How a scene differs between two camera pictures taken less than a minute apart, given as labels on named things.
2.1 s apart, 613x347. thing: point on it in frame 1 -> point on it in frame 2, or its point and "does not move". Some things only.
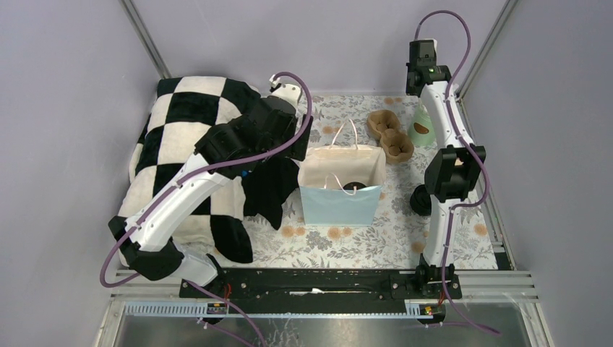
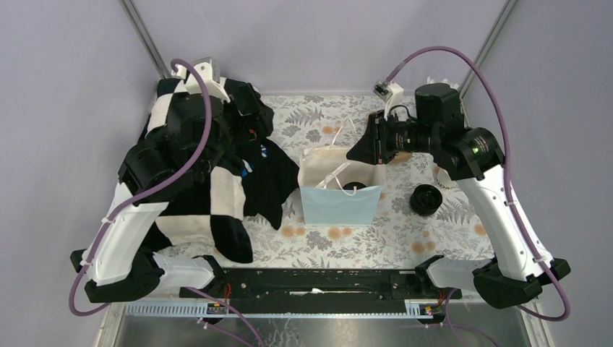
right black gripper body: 409,90 -> 407,136
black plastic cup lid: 350,186 does not move
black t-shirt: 267,185 does not move
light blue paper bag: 341,185 does not move
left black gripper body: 298,150 -> 248,126
